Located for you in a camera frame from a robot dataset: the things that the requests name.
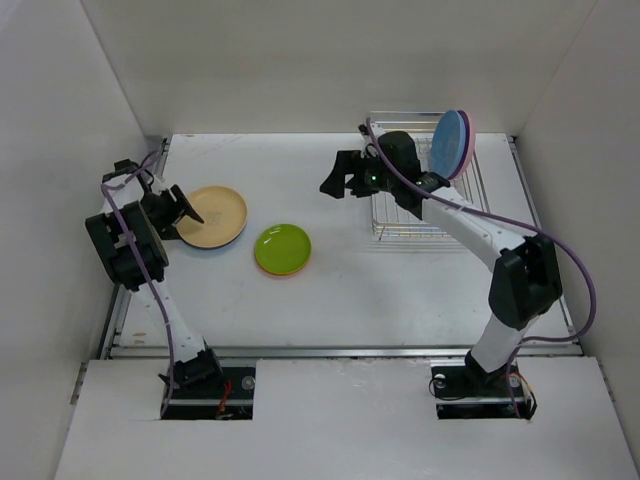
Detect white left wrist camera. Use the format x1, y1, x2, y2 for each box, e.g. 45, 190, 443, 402
146, 175, 167, 196

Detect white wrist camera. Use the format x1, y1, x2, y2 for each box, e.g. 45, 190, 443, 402
358, 123, 386, 156
146, 175, 167, 196

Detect light blue plate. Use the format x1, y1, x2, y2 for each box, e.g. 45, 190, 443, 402
182, 229, 245, 251

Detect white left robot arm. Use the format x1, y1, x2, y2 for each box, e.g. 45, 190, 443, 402
84, 153, 228, 397

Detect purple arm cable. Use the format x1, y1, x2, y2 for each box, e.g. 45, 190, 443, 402
357, 117, 598, 420
101, 149, 180, 416

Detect aluminium table rail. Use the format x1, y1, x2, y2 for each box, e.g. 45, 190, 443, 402
97, 134, 584, 361

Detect pink plate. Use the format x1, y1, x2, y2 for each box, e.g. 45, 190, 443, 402
454, 112, 477, 180

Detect green plate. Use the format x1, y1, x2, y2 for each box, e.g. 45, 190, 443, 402
254, 224, 312, 269

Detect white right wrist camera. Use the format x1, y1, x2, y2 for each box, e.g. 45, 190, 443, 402
358, 123, 386, 156

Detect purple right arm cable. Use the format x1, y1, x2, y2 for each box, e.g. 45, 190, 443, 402
357, 117, 598, 420

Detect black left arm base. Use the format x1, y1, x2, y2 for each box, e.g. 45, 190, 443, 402
160, 362, 256, 421

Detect silver wire dish rack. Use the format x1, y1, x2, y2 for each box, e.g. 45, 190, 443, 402
365, 110, 490, 242

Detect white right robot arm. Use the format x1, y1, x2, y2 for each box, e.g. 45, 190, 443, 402
319, 131, 562, 394

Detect beige plate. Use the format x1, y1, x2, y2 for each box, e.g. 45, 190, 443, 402
176, 185, 248, 245

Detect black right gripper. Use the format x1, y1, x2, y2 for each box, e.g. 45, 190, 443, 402
319, 149, 398, 198

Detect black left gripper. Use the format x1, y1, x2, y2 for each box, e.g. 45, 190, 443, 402
140, 185, 201, 238

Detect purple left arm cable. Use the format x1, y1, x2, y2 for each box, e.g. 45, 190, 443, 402
101, 149, 180, 416

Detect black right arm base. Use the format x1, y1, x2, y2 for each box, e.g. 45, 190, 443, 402
428, 365, 538, 421

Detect orange plate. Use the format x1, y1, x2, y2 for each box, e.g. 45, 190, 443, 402
257, 262, 309, 278

